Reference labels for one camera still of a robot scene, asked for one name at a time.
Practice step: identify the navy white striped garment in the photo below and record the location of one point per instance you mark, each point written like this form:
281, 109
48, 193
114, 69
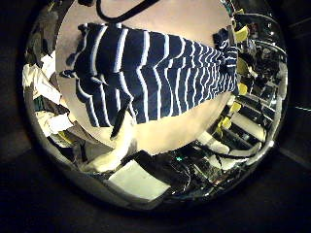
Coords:
155, 71

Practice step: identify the white flat panel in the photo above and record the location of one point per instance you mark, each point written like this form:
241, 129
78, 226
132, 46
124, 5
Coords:
139, 181

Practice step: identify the yellow chair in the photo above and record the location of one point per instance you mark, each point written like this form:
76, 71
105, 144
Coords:
235, 107
242, 34
243, 89
224, 124

